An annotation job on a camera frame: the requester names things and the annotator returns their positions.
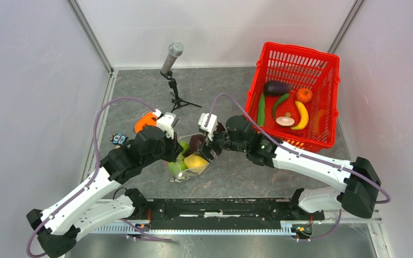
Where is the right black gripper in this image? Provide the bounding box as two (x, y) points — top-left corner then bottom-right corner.
(194, 124), (248, 164)

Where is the green apple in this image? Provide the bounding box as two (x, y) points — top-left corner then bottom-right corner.
(180, 141), (189, 155)
(168, 160), (188, 177)

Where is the clear dotted zip bag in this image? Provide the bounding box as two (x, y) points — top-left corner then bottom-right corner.
(166, 134), (210, 182)

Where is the yellow lemon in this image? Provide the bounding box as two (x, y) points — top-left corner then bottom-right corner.
(184, 154), (209, 169)

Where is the green chili pepper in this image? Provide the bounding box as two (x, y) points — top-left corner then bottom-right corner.
(272, 93), (290, 119)

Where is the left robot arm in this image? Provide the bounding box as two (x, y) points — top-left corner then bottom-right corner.
(26, 126), (183, 257)

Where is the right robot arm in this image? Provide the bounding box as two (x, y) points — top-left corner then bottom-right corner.
(198, 113), (381, 219)

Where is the blue owl toy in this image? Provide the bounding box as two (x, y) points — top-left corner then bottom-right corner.
(110, 133), (128, 146)

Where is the green cucumber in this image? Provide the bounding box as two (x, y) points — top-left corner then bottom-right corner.
(257, 93), (266, 127)

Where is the black mini tripod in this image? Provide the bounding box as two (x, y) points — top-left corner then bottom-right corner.
(160, 70), (201, 113)

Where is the white mushroom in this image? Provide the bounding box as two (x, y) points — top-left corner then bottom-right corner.
(275, 116), (295, 127)

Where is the purple eggplant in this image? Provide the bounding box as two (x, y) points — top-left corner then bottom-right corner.
(263, 80), (291, 96)

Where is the red plastic basket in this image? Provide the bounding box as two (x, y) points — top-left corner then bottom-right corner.
(245, 42), (340, 153)

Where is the yellow banana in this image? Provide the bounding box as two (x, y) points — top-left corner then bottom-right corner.
(291, 101), (309, 131)

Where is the orange mini pumpkin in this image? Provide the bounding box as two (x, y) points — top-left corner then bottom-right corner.
(296, 88), (313, 104)

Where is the silver microphone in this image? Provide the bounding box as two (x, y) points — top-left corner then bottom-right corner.
(160, 41), (184, 76)

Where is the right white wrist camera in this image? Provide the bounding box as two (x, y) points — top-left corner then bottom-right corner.
(198, 113), (218, 141)

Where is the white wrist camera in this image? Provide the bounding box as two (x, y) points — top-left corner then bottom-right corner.
(198, 113), (218, 141)
(152, 109), (179, 139)

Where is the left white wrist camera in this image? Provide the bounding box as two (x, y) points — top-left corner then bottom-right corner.
(152, 109), (179, 139)

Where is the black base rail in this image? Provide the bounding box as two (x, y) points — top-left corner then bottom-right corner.
(123, 188), (325, 234)

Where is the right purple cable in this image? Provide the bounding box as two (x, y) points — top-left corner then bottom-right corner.
(206, 94), (391, 243)

